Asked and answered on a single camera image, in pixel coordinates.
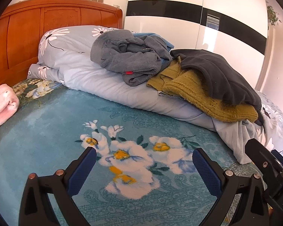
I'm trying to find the teal floral bed blanket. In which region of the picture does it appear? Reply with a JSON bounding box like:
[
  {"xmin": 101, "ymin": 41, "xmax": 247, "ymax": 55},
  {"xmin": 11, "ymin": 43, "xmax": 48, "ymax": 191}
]
[{"xmin": 0, "ymin": 78, "xmax": 271, "ymax": 226}]

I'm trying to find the white wardrobe with black stripe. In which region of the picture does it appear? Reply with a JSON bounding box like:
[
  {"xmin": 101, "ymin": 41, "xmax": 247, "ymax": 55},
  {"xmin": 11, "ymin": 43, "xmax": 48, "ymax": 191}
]
[{"xmin": 123, "ymin": 0, "xmax": 269, "ymax": 92}]

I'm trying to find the light blue daisy duvet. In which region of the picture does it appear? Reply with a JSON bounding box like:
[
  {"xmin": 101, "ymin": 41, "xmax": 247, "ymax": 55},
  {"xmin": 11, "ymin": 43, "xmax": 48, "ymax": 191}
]
[{"xmin": 27, "ymin": 25, "xmax": 283, "ymax": 165}]

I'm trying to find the dark grey fleece garment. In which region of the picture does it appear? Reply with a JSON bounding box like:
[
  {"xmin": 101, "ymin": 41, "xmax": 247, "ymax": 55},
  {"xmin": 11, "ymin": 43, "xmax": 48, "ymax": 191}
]
[{"xmin": 170, "ymin": 49, "xmax": 265, "ymax": 126}]

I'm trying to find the mustard knitted sweater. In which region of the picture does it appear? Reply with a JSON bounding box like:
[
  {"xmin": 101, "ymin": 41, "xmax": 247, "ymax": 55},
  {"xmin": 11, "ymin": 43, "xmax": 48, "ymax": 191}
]
[{"xmin": 147, "ymin": 58, "xmax": 258, "ymax": 123}]

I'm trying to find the green plant wall decal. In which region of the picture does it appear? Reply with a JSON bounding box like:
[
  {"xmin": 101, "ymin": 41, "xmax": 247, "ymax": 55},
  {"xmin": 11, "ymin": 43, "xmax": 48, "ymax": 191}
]
[{"xmin": 265, "ymin": 1, "xmax": 282, "ymax": 27}]

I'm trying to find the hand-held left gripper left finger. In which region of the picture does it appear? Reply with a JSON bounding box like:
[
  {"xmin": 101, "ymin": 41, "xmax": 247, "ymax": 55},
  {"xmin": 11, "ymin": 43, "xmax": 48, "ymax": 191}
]
[{"xmin": 18, "ymin": 147, "xmax": 98, "ymax": 226}]

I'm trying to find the pink floral folded blanket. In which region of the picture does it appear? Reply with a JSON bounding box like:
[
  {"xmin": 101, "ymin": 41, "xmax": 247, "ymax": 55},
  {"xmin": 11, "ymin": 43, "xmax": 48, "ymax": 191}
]
[{"xmin": 0, "ymin": 84, "xmax": 20, "ymax": 135}]

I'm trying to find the light blue garment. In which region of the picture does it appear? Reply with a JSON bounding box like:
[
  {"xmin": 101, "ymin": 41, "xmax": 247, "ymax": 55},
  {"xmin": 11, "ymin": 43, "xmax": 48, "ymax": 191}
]
[{"xmin": 132, "ymin": 32, "xmax": 175, "ymax": 69}]

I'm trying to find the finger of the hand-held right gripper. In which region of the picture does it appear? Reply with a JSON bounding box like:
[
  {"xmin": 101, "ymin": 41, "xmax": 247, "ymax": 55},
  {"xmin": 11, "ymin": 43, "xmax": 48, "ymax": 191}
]
[
  {"xmin": 245, "ymin": 138, "xmax": 283, "ymax": 184},
  {"xmin": 271, "ymin": 149, "xmax": 283, "ymax": 168}
]

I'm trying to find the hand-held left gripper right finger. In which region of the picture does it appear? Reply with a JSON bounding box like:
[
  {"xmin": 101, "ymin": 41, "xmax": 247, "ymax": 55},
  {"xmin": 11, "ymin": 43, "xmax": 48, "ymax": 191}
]
[{"xmin": 192, "ymin": 147, "xmax": 270, "ymax": 226}]

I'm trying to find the orange wooden headboard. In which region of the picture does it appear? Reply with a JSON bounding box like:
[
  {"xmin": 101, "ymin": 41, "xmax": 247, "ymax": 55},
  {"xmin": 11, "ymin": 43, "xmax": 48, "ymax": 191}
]
[{"xmin": 0, "ymin": 0, "xmax": 123, "ymax": 92}]

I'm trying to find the grey sweatshirt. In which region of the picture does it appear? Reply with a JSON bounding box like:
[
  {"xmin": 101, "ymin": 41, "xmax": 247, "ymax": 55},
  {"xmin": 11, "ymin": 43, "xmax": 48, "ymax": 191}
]
[{"xmin": 90, "ymin": 29, "xmax": 172, "ymax": 87}]

